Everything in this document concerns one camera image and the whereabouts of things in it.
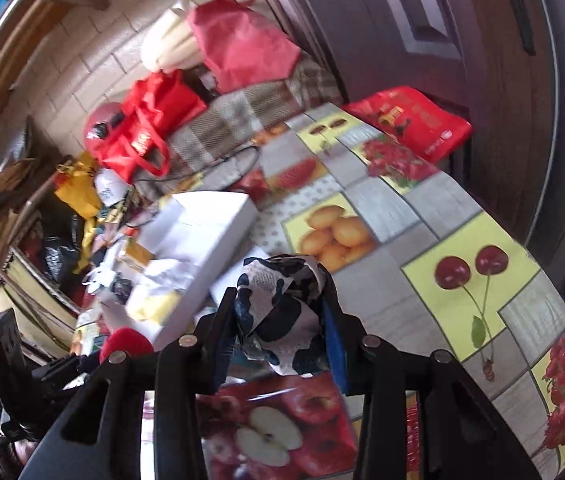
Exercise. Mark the white printed bag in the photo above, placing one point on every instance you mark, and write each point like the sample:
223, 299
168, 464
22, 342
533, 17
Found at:
111, 187

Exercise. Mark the fruit printed tablecloth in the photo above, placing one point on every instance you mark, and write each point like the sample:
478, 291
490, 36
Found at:
412, 220

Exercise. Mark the white cardboard box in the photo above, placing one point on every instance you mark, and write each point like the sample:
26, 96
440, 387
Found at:
207, 230

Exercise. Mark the wooden window frame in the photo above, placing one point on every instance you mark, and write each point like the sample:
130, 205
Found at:
17, 40

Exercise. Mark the red printed tote bag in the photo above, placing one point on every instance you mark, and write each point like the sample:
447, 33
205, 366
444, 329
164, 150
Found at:
412, 120

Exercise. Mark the red round soft object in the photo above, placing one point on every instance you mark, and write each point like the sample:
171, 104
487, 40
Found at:
125, 344

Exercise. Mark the cream ribbed cushion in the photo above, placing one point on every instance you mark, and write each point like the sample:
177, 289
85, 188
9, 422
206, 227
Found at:
170, 42

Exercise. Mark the white crumpled cloth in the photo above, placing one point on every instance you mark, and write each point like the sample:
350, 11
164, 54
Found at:
170, 274

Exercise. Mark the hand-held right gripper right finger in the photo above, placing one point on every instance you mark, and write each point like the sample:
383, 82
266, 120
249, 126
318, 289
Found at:
336, 350

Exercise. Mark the yellow plastic bag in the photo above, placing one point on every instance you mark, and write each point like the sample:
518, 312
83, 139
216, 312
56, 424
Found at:
80, 187

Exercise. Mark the black plastic bag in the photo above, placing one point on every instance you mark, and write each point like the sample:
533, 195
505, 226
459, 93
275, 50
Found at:
62, 257

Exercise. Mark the black and white patterned cloth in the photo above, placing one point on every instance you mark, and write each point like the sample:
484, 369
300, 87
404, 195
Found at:
282, 310

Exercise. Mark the yellow small box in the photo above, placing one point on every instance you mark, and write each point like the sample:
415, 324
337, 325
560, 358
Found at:
135, 252

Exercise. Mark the bright red shopping bag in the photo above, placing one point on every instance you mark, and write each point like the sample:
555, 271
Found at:
152, 120

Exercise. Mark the brown plaid blanket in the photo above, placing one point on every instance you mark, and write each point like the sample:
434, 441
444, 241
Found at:
242, 115

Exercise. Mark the light red fabric bag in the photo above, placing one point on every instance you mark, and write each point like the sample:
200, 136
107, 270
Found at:
242, 45

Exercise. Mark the pale yellow cloth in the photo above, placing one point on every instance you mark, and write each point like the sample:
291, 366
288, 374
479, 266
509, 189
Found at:
155, 306

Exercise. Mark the red round helmet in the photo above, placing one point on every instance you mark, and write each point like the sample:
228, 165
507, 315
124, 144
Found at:
100, 127

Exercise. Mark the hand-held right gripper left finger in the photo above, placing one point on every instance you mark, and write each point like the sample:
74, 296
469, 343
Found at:
222, 360

